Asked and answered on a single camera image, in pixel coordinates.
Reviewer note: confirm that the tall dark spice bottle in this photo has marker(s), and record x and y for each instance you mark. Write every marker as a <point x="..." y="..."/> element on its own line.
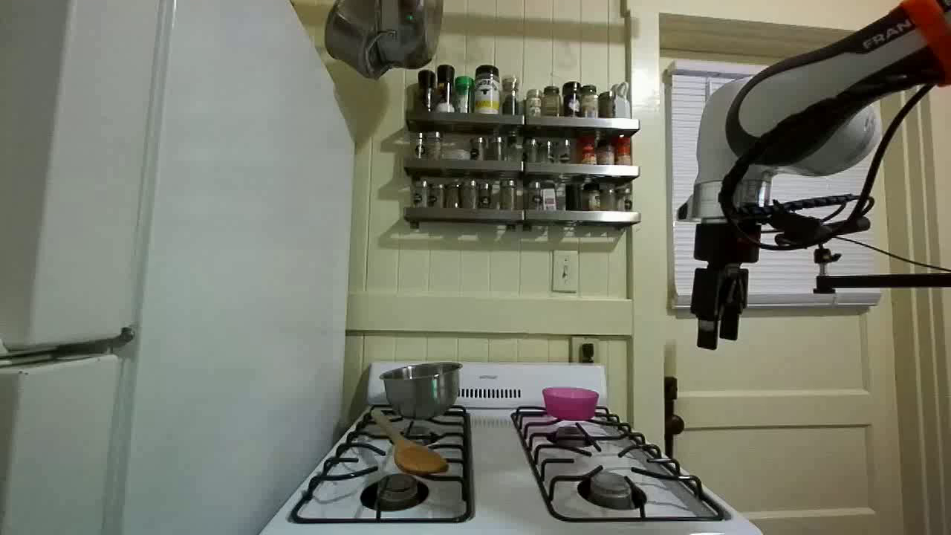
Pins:
<point x="425" y="90"/>

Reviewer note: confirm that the white gas stove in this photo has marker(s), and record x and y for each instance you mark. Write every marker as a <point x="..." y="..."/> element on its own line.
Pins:
<point x="494" y="486"/>

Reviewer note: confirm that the large yellow label jar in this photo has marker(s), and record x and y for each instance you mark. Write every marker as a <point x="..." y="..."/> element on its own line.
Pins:
<point x="485" y="90"/>

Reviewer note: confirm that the hanging metal pot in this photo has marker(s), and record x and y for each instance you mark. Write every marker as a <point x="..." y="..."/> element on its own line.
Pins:
<point x="381" y="32"/>

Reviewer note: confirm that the stainless steel pot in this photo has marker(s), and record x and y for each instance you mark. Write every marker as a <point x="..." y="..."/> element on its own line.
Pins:
<point x="422" y="386"/>

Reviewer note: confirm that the grey stove burner cap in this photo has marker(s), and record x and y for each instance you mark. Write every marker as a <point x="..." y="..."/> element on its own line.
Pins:
<point x="610" y="487"/>
<point x="403" y="491"/>

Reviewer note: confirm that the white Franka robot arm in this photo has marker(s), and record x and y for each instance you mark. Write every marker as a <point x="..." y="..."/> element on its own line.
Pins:
<point x="792" y="107"/>

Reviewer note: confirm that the pink plastic bowl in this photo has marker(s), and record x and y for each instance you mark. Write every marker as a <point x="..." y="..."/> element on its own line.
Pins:
<point x="571" y="401"/>

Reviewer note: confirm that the green cap spice bottle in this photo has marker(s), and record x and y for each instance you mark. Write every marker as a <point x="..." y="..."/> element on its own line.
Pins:
<point x="461" y="95"/>

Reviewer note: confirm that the white window blind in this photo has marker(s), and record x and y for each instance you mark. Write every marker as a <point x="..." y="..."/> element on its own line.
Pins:
<point x="775" y="282"/>

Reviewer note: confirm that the low white spice container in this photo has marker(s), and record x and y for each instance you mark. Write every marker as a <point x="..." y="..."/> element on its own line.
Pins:
<point x="457" y="153"/>

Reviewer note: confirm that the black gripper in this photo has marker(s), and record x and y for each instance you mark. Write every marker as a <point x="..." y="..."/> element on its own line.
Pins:
<point x="726" y="245"/>

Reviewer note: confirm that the black stove burner grate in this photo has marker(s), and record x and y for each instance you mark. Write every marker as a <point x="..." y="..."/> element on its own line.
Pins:
<point x="336" y="463"/>
<point x="553" y="463"/>

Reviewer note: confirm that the cream panelled door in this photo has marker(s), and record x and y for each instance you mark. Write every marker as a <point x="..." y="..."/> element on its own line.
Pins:
<point x="792" y="447"/>

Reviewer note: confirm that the dark spice jar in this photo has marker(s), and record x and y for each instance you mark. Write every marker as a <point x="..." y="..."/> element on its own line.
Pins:
<point x="578" y="194"/>
<point x="571" y="98"/>

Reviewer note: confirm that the wooden spoon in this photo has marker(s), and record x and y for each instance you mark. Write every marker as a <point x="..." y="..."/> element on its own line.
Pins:
<point x="418" y="454"/>

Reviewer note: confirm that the black cap white bottle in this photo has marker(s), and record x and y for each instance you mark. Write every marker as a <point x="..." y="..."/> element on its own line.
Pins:
<point x="443" y="90"/>

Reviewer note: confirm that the metal spice rack shelf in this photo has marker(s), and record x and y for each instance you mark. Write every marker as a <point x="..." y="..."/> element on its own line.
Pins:
<point x="523" y="215"/>
<point x="523" y="170"/>
<point x="523" y="121"/>

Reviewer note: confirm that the white refrigerator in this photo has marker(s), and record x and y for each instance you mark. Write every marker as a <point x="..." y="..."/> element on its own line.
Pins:
<point x="198" y="277"/>

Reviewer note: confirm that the black door knob plate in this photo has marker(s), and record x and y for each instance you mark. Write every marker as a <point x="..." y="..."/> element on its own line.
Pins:
<point x="674" y="417"/>

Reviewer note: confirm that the cream wall outlet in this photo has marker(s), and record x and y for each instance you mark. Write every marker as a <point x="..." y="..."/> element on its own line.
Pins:
<point x="562" y="272"/>

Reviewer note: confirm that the red spice jar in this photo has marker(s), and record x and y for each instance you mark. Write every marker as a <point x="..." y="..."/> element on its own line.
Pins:
<point x="587" y="148"/>
<point x="622" y="148"/>

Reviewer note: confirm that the black camera boom stand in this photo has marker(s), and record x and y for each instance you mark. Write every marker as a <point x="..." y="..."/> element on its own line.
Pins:
<point x="880" y="279"/>

